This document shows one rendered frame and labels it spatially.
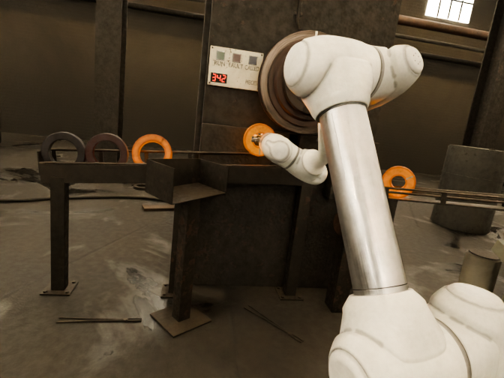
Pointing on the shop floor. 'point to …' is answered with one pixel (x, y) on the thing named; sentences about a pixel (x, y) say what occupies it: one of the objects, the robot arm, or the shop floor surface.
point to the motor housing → (338, 274)
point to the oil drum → (478, 155)
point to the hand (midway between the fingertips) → (259, 136)
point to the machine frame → (224, 238)
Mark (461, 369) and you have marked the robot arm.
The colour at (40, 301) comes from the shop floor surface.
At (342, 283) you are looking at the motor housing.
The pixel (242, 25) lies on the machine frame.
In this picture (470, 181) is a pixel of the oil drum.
